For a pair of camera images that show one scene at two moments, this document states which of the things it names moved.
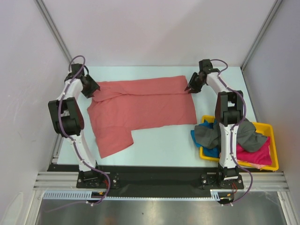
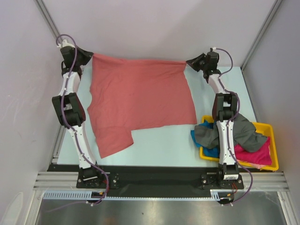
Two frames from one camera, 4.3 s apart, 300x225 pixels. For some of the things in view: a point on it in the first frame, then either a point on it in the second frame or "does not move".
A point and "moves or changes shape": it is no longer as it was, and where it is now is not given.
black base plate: (152, 180) does not move
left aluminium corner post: (52, 23) does not move
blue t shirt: (213, 152) does not move
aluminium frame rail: (252, 180) does not move
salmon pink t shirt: (119, 106) moves or changes shape
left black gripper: (93, 87) → (87, 55)
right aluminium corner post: (270, 17) does not move
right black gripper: (196, 89) → (194, 63)
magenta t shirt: (261, 157) does not move
